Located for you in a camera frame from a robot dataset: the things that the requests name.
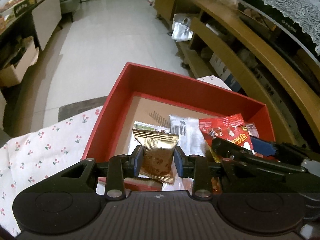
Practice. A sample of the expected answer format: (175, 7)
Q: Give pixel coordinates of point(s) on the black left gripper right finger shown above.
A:
(197, 168)

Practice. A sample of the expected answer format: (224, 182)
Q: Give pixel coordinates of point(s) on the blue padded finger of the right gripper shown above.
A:
(275, 150)

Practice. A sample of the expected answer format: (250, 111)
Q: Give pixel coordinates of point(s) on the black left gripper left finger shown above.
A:
(120, 167)

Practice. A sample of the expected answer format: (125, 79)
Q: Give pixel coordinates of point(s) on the gold foil snack packet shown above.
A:
(158, 152)

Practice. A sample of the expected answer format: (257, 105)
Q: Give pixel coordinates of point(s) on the red snack bag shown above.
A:
(231, 128)

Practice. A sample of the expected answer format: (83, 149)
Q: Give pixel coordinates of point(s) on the white green snack packet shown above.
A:
(143, 126)

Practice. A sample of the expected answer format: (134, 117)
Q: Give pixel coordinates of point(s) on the white barcode snack packet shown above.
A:
(191, 140)

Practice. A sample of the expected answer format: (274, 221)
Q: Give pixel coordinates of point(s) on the orange clear snack packet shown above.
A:
(212, 157)

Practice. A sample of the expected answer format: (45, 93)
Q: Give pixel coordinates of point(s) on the red cardboard box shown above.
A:
(151, 95)

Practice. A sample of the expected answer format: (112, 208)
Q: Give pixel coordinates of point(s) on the cherry print tablecloth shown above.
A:
(35, 156)

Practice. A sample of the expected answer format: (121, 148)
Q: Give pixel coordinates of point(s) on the wooden tv cabinet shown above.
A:
(261, 71)

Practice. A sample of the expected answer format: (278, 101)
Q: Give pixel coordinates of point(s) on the silver gift bag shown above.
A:
(181, 30)

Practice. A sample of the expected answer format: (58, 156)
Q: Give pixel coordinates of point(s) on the white cardboard box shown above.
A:
(24, 56)

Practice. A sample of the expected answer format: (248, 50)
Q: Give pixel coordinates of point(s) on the white side cabinet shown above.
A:
(36, 18)

